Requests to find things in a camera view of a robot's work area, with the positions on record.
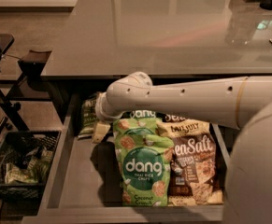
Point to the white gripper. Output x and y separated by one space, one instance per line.
100 112

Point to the green jalapeno kettle chip bag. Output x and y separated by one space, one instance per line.
88 117

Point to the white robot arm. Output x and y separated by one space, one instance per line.
242 103

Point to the rear green dang chip bag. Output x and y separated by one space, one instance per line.
139 114

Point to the green dang chip bag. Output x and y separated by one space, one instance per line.
139 114
144 164
130 132

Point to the middle green dang chip bag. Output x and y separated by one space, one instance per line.
130 132

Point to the front green dang chip bag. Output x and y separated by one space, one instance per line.
144 164

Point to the grey open top drawer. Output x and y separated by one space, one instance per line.
84 187

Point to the rear brown sea salt bag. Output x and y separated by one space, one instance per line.
174 118

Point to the brown sea salt bag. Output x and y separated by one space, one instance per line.
193 179
174 118

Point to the green chip bags in crate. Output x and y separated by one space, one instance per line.
30 168

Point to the front brown sea salt bag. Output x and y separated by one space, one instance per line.
193 179

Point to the black plastic crate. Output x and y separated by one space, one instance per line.
23 142

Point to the dark chair with frame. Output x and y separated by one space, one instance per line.
27 86

